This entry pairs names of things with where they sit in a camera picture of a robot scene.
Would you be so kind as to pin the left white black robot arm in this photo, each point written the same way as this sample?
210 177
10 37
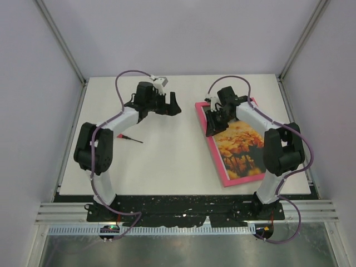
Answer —
94 147

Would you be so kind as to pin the white slotted cable duct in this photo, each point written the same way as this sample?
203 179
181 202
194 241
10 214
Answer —
205 229

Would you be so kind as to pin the red handled screwdriver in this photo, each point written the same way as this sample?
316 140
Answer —
121 136

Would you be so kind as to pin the orange flower photo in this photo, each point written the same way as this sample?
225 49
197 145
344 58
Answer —
239 155

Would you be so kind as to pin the right aluminium corner post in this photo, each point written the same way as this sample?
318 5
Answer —
307 31

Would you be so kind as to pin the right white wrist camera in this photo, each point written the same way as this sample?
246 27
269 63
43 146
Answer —
213 101

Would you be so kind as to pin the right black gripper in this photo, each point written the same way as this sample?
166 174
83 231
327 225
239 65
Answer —
213 128

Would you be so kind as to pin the aluminium front rail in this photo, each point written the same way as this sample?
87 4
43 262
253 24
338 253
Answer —
310 210

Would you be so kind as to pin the aluminium corner post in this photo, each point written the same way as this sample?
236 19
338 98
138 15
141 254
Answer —
307 31
45 13

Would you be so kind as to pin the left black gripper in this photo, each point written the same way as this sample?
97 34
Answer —
172 109

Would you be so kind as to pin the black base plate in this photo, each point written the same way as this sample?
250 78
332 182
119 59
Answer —
182 211

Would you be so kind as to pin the pink wooden photo frame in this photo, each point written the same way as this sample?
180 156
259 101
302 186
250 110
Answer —
211 155

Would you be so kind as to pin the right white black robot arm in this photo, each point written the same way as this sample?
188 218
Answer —
282 151

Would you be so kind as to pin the left aluminium corner post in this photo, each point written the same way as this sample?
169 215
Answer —
45 13

